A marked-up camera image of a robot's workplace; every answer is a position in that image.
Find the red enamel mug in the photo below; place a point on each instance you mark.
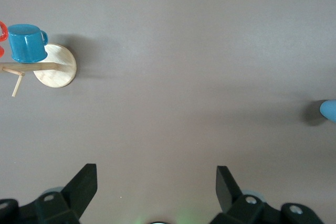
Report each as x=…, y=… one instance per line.
x=2, y=35

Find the brown table cover mat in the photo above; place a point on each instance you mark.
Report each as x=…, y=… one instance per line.
x=168, y=90

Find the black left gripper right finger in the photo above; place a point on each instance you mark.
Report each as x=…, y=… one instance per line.
x=252, y=205

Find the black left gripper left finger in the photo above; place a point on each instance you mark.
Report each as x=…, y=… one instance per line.
x=65, y=203

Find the wooden mug tree stand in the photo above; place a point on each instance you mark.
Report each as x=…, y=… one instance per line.
x=59, y=66

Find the teal enamel mug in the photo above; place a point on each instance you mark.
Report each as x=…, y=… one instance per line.
x=26, y=43

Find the light blue plastic cup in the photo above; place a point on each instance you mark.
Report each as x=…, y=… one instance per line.
x=329, y=110

